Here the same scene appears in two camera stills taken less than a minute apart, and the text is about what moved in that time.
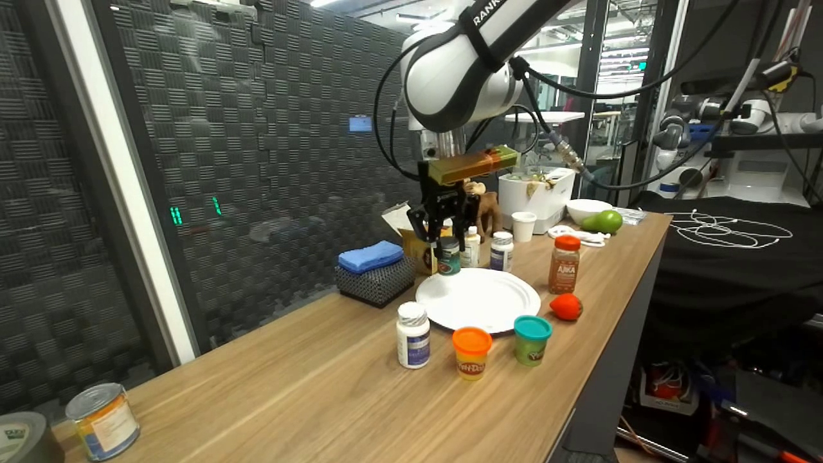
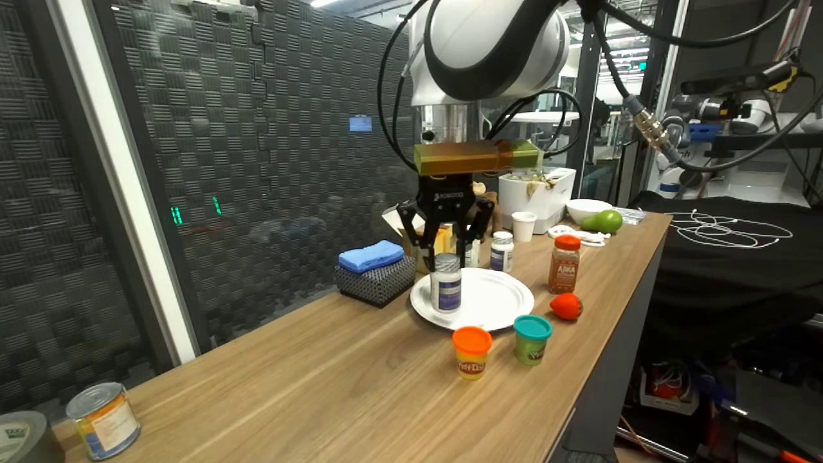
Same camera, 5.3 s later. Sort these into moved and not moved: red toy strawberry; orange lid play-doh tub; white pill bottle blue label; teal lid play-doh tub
Moved: white pill bottle blue label
Not moved: teal lid play-doh tub; orange lid play-doh tub; red toy strawberry
